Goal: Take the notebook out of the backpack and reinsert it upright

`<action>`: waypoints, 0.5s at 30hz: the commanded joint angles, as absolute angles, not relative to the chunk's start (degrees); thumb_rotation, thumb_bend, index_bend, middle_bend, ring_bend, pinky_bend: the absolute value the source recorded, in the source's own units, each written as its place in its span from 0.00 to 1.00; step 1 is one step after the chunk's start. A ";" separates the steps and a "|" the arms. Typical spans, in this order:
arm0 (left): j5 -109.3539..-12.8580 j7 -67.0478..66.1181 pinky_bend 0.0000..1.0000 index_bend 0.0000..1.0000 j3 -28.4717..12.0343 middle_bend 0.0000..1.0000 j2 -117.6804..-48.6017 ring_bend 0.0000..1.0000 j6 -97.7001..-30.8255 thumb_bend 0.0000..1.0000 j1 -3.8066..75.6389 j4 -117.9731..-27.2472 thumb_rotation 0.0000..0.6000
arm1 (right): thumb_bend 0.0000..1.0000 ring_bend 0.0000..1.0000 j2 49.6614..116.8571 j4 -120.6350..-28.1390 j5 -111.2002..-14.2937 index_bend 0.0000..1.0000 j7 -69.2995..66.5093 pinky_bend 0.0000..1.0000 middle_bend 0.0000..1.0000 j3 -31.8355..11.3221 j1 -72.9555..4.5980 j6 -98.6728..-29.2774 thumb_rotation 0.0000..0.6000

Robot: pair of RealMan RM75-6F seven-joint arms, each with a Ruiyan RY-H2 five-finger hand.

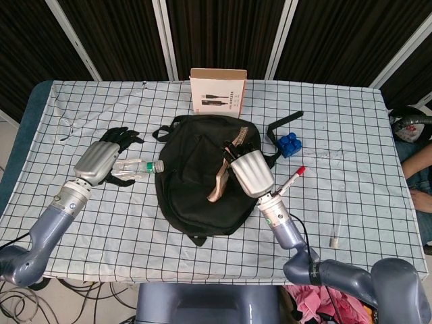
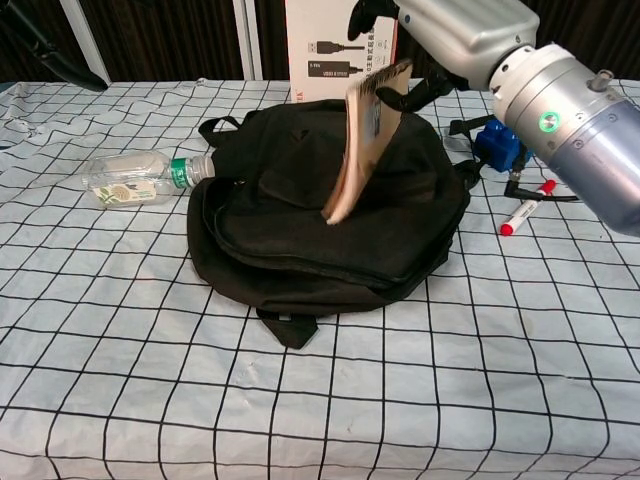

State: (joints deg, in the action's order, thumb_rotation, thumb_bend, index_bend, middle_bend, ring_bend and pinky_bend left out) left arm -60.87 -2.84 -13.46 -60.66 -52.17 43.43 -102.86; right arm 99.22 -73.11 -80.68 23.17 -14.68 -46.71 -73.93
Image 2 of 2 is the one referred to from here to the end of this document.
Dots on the right robot hand silver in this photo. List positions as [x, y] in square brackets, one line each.
[465, 30]

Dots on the black backpack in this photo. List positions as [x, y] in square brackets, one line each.
[280, 210]

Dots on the white marker red cap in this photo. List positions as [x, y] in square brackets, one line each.
[522, 215]

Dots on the dark brown curtain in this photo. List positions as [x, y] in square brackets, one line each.
[170, 35]

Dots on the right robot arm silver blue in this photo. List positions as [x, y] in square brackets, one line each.
[575, 125]

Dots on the blue toy building block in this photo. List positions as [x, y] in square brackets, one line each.
[497, 147]

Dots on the checkered white tablecloth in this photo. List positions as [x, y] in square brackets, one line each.
[200, 400]

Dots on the clear plastic bottle green label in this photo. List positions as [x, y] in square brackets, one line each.
[130, 182]

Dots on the white frame post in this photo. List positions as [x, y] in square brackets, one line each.
[248, 35]
[90, 45]

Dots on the brown spiral notebook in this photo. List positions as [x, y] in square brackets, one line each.
[367, 145]

